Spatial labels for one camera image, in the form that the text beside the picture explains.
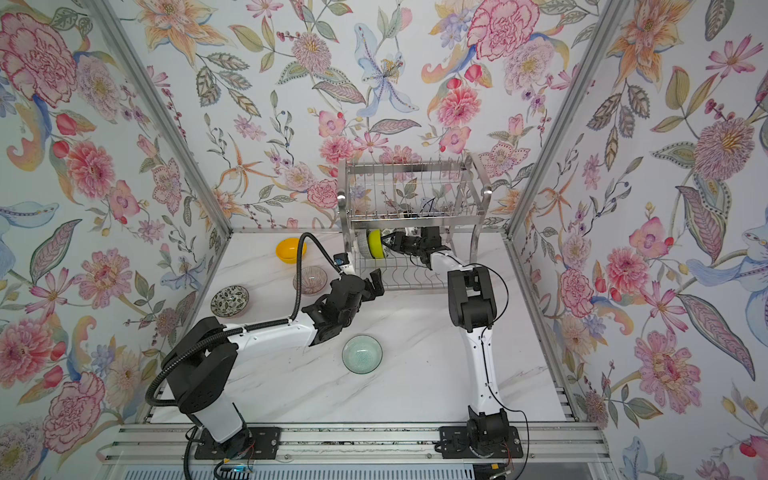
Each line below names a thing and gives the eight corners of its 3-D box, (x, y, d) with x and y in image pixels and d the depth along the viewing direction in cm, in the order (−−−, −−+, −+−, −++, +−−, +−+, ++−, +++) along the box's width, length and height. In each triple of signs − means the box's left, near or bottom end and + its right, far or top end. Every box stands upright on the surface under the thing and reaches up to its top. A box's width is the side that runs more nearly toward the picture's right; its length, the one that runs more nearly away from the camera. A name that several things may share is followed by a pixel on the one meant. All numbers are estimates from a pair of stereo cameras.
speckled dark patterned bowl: (212, 317, 98) (205, 310, 94) (222, 293, 104) (216, 285, 101) (244, 317, 98) (239, 310, 95) (252, 293, 104) (248, 285, 101)
